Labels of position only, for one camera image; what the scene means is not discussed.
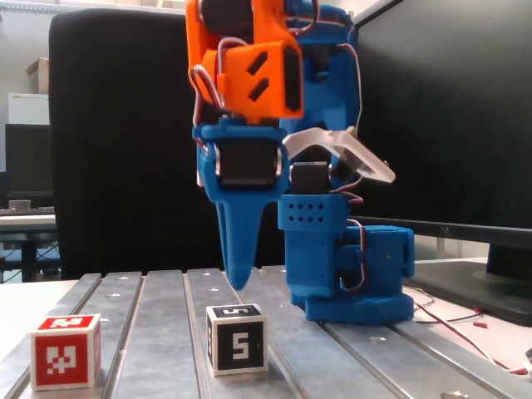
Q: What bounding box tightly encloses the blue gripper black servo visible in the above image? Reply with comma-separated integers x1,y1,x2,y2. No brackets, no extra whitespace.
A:
191,116,291,293

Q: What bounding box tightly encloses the black cube with number five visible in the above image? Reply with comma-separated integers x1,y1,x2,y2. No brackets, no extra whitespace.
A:
205,303,269,377

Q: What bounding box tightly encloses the red cube with white pattern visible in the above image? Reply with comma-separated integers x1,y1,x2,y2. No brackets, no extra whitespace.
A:
28,313,103,392

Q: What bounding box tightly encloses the black office chair back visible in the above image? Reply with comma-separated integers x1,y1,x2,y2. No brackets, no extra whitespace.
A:
48,8,340,280

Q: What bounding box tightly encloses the black keyboard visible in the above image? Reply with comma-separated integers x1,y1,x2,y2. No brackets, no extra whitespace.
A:
0,206,57,216

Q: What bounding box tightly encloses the white office desk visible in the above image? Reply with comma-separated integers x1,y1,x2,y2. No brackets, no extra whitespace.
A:
0,214,58,283

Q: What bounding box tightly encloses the small black flat screen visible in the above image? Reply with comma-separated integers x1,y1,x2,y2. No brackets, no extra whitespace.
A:
4,123,54,196

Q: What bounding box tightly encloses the white cabinet with yellow label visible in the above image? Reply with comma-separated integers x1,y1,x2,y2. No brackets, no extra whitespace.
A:
7,92,51,126

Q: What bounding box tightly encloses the black Dell monitor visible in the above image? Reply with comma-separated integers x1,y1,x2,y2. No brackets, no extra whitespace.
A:
340,0,532,328

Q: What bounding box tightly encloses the brown cardboard box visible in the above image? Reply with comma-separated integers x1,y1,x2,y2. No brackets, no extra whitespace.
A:
24,57,51,95

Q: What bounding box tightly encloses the red white black servo cable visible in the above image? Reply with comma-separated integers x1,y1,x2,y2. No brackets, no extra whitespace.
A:
330,41,367,207
338,218,372,293
284,0,322,41
188,36,253,146

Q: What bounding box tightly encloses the aluminium slotted base plate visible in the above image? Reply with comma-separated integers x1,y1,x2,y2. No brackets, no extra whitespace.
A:
0,268,525,399

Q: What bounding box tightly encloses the red white base cable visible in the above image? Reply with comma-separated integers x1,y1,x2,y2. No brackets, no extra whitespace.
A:
413,302,531,375

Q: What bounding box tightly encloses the thin wire with red connector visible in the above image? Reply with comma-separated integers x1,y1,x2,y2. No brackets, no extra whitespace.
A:
409,288,490,329

